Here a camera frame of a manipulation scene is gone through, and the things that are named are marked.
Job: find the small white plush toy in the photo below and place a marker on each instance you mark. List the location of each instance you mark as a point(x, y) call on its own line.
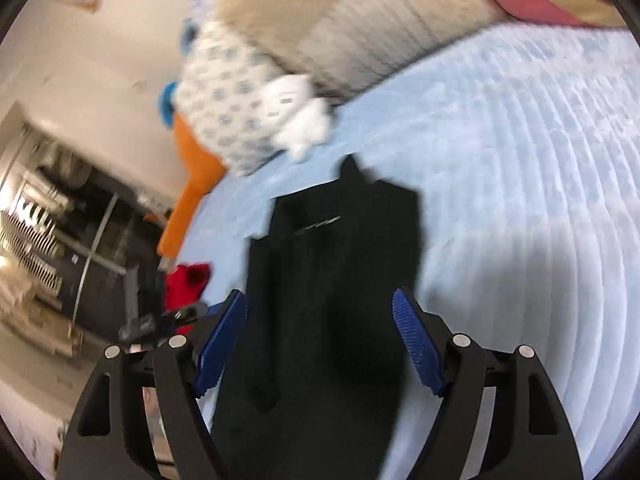
point(297, 118)

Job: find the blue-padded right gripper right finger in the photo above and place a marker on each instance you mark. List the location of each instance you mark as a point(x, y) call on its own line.
point(452, 366)

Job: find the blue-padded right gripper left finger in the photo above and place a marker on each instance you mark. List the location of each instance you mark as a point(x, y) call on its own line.
point(185, 367)

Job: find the light blue quilted bed cover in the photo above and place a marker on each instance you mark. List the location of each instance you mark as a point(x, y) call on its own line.
point(523, 142)

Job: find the floral white pillow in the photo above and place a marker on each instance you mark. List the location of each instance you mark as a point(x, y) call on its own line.
point(219, 95)

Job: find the black garment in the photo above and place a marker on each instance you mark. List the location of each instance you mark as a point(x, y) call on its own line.
point(312, 387)

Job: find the beige patchwork pillow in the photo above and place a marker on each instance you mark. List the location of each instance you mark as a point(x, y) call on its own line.
point(349, 46)

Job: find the red cloth item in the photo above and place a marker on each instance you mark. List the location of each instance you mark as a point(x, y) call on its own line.
point(184, 287)

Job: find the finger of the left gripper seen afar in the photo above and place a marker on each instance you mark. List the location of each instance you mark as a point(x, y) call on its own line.
point(172, 318)

